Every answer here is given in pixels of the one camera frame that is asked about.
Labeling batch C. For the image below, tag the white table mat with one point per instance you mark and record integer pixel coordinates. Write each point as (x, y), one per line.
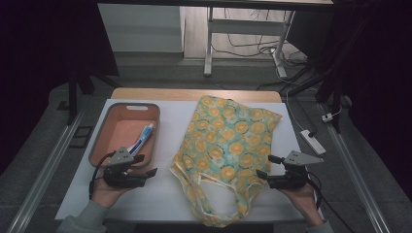
(168, 194)

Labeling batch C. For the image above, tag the yellow floral cloth bag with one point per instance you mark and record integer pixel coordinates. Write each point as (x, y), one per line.
(226, 136)

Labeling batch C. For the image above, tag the black floor plate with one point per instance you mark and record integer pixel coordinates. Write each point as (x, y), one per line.
(81, 136)

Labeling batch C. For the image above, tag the small white plug adapter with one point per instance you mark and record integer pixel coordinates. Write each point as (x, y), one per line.
(327, 117)

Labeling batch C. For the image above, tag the aluminium rail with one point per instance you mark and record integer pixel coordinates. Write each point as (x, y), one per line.
(48, 168)
(354, 174)

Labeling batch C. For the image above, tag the person's left hand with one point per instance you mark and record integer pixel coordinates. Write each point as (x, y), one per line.
(107, 194)

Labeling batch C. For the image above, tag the white desk frame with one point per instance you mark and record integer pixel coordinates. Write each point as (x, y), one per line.
(246, 26)

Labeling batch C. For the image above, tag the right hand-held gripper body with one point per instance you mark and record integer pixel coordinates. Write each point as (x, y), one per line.
(290, 179)

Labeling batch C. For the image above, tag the person's right hand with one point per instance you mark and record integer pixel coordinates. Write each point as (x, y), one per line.
(301, 202)

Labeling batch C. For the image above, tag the pink basket with grey rim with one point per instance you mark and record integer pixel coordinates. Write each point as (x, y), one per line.
(123, 129)

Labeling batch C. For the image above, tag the black metal stand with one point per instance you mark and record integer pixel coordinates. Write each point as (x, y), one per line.
(72, 97)
(335, 74)

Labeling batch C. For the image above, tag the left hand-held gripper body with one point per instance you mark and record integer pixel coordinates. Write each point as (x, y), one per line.
(124, 179)

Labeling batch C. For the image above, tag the blue and white toothpaste tube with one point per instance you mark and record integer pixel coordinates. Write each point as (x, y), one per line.
(145, 134)

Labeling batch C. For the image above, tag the wooden table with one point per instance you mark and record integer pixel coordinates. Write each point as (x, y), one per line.
(162, 94)

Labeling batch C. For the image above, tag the black curtain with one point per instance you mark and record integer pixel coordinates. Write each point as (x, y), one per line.
(42, 48)
(385, 81)

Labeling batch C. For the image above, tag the white power strip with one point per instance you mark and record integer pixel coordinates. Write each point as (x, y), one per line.
(312, 141)

